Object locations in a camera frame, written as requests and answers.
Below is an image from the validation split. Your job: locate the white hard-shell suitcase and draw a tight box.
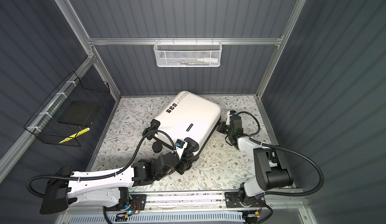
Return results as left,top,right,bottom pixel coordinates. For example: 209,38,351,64
143,91,221,159

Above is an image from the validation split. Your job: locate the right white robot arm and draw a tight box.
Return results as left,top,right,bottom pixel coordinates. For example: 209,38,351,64
217,110,293,205

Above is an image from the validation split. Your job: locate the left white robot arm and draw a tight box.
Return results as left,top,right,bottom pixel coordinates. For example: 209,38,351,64
28,153,194,215

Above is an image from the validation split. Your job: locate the floral table mat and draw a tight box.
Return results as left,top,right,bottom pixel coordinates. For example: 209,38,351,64
88,95,271,192

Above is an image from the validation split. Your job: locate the white tube in basket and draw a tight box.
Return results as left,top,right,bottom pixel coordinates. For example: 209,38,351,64
197,58,219,64

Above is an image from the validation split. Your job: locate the white vented panel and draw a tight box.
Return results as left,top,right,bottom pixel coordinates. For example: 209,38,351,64
66,211,245,224

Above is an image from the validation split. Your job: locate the yellow black striped label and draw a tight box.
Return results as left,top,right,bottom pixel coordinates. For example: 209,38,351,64
59,127,90,144

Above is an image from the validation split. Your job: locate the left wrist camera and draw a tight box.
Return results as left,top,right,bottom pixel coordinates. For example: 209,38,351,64
175,139,187,159

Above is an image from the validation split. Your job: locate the left black corrugated cable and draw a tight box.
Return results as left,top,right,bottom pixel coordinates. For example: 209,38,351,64
26,129,182,199

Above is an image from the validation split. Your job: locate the black corrugated cable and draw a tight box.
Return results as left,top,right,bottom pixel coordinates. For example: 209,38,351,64
26,129,182,199
235,111,325,197

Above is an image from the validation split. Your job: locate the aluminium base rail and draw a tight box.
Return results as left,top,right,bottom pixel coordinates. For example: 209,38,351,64
69,189,306,213

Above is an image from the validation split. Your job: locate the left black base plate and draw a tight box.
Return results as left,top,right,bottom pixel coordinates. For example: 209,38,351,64
106,194,147,212

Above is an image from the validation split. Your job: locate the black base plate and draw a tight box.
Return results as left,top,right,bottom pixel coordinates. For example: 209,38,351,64
224,191,265,209
106,194,147,212

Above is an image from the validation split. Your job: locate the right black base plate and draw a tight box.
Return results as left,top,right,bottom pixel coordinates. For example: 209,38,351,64
224,191,265,209

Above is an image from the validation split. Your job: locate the right black corrugated cable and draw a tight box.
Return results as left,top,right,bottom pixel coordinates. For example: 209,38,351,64
235,111,325,197

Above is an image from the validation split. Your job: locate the white wire mesh basket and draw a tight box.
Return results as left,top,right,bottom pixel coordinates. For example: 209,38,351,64
153,42,223,68

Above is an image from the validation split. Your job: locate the black wire mesh basket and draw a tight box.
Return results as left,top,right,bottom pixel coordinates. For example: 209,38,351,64
24,74,111,147

